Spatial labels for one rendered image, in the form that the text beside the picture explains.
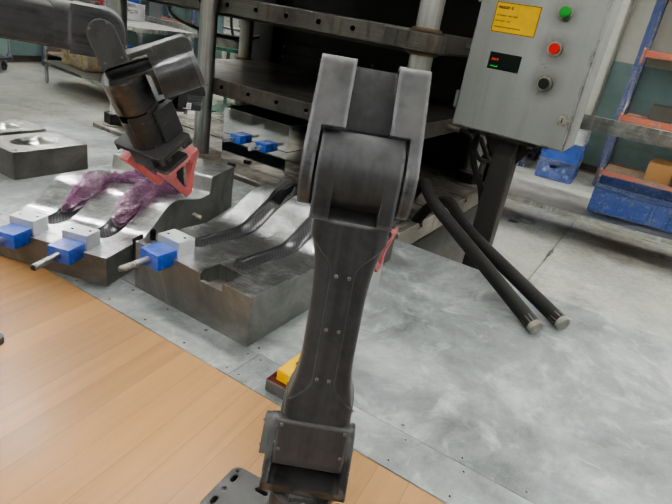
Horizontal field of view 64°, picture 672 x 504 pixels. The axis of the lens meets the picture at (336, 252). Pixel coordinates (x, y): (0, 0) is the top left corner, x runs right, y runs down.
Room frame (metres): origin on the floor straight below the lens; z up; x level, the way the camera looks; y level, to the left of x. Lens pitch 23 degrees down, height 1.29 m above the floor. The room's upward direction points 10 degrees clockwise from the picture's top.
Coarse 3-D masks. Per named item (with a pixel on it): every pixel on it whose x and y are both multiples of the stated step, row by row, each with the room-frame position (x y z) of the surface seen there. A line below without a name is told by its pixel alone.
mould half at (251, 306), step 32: (256, 192) 1.09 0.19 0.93; (224, 224) 0.99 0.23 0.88; (288, 224) 0.99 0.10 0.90; (192, 256) 0.81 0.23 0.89; (224, 256) 0.83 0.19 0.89; (288, 256) 0.89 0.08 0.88; (160, 288) 0.80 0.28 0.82; (192, 288) 0.77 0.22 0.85; (224, 288) 0.73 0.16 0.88; (256, 288) 0.74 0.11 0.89; (288, 288) 0.79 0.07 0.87; (224, 320) 0.73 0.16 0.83; (256, 320) 0.72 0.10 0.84; (288, 320) 0.80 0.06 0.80
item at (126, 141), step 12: (156, 108) 0.75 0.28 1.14; (120, 120) 0.74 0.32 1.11; (132, 120) 0.73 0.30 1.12; (144, 120) 0.73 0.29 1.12; (132, 132) 0.74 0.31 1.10; (144, 132) 0.74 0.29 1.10; (156, 132) 0.75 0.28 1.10; (120, 144) 0.77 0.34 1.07; (132, 144) 0.75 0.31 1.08; (144, 144) 0.74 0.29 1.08; (156, 144) 0.75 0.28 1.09; (168, 144) 0.76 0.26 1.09; (180, 144) 0.76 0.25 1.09; (144, 156) 0.74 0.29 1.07; (156, 156) 0.73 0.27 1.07; (168, 156) 0.74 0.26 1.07
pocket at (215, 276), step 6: (204, 270) 0.77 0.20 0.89; (210, 270) 0.78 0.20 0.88; (216, 270) 0.80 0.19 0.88; (222, 270) 0.80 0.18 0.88; (228, 270) 0.79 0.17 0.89; (204, 276) 0.77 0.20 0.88; (210, 276) 0.78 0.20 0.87; (216, 276) 0.80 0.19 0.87; (222, 276) 0.80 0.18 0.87; (228, 276) 0.79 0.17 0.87; (234, 276) 0.78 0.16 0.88; (204, 282) 0.76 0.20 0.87; (210, 282) 0.78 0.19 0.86; (216, 282) 0.78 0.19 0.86; (222, 282) 0.79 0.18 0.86; (216, 288) 0.74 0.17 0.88
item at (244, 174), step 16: (224, 112) 2.60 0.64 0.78; (112, 128) 1.94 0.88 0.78; (192, 128) 2.16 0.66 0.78; (192, 144) 1.91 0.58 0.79; (224, 160) 1.78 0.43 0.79; (240, 176) 1.64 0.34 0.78; (256, 176) 1.66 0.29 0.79; (272, 176) 1.69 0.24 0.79; (432, 176) 2.05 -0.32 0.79; (448, 176) 2.10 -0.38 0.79; (448, 192) 1.86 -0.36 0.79; (464, 192) 1.90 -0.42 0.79; (416, 208) 1.62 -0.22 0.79; (464, 208) 1.85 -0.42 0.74; (416, 224) 1.47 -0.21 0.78; (432, 224) 1.59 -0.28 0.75; (400, 240) 1.38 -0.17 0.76; (416, 240) 1.49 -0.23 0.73
